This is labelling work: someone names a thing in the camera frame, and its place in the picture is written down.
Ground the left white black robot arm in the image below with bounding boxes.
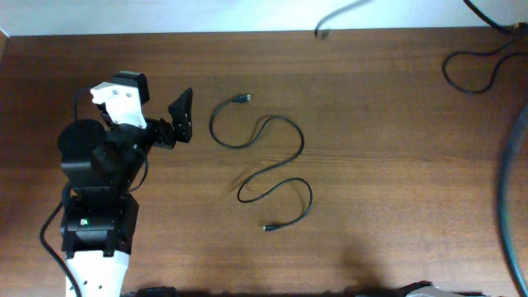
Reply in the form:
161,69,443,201
58,82,193,296

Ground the black usb cable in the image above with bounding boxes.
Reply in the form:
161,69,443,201
208,94,314,233
441,22,528,95

